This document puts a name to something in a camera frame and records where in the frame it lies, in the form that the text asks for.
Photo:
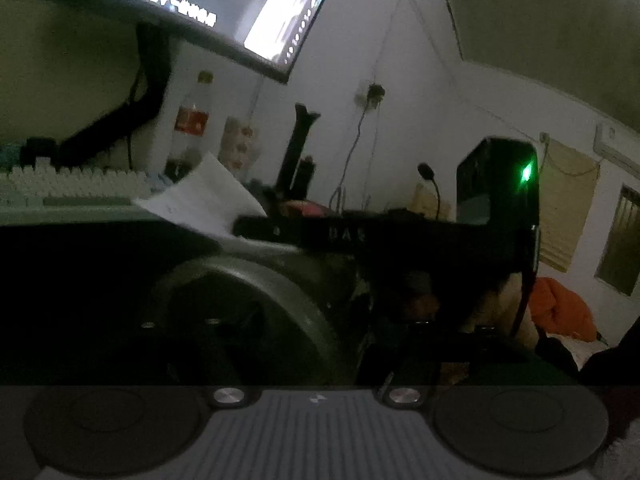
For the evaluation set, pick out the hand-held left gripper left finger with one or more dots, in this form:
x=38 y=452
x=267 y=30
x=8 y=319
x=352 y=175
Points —
x=210 y=345

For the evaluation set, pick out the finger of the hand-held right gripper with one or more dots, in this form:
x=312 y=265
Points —
x=265 y=230

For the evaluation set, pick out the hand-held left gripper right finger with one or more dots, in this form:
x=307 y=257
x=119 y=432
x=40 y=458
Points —
x=430 y=355

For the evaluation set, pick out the clear plastic container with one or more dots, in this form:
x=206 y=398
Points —
x=295 y=290

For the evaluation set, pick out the white paper sheet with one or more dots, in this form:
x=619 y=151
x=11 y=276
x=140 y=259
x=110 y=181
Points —
x=205 y=195

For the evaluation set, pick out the person's right hand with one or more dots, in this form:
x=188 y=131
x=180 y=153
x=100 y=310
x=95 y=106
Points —
x=505 y=305

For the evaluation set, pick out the pink snack packet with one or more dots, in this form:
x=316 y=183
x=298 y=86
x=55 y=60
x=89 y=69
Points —
x=302 y=207

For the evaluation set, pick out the small black bottle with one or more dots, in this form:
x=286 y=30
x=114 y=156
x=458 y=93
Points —
x=305 y=177

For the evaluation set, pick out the black gooseneck microphone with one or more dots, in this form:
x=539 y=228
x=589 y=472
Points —
x=427 y=172

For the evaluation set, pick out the black forked stand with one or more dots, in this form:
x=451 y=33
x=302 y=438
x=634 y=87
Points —
x=295 y=150

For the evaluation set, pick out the patterned paper cup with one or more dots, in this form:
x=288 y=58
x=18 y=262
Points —
x=239 y=145

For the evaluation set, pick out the orange cloth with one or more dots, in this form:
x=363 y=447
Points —
x=565 y=310

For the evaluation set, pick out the beige window blind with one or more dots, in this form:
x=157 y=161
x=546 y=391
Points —
x=570 y=205

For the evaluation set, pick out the white and blue keyboard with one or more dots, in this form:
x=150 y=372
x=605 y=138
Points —
x=75 y=185

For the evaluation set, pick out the barred window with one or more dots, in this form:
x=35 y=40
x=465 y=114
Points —
x=622 y=240

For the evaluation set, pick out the white air conditioner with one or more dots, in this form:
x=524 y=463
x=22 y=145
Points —
x=620 y=147

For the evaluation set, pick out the wall socket with plug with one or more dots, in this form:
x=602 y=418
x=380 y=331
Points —
x=372 y=95

